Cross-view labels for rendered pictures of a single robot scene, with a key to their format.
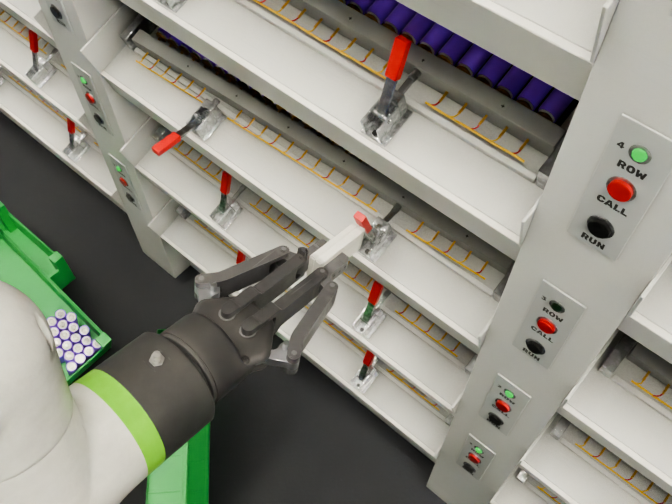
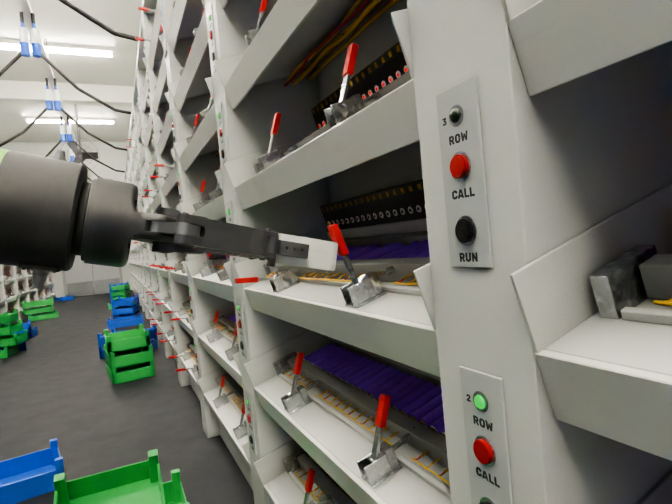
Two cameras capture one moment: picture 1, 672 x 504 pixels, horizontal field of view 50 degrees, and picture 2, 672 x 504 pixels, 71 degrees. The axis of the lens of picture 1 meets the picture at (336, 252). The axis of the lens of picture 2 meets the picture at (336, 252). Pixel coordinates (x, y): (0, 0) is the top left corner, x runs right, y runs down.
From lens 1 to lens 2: 65 cm
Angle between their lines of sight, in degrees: 59
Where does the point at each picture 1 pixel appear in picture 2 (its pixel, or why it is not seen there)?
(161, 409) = (20, 160)
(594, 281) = (466, 23)
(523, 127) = not seen: hidden behind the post
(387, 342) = (394, 491)
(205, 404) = (64, 189)
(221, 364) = (110, 189)
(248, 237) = (304, 417)
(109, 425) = not seen: outside the picture
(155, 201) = (266, 439)
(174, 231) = (275, 482)
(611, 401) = (625, 336)
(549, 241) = (425, 33)
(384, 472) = not seen: outside the picture
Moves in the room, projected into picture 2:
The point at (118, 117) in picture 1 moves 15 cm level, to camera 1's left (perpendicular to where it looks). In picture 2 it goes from (250, 333) to (189, 333)
